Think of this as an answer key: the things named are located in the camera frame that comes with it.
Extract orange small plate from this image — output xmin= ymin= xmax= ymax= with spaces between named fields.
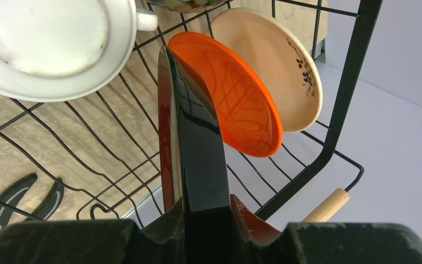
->
xmin=167 ymin=31 xmax=283 ymax=157

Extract black pliers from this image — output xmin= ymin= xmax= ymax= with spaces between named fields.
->
xmin=0 ymin=173 xmax=64 ymax=231

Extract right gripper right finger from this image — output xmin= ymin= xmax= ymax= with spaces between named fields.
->
xmin=230 ymin=194 xmax=422 ymax=264

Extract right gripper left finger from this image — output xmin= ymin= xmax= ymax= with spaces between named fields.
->
xmin=0 ymin=201 xmax=185 ymax=263

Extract cream painted plate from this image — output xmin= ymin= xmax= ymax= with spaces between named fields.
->
xmin=211 ymin=7 xmax=323 ymax=133

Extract black wire dish rack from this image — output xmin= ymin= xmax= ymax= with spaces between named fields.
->
xmin=0 ymin=1 xmax=381 ymax=227

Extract red rimmed plate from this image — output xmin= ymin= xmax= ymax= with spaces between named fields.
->
xmin=157 ymin=45 xmax=234 ymax=264

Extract white handled cup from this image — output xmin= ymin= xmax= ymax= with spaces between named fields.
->
xmin=0 ymin=1 xmax=158 ymax=102

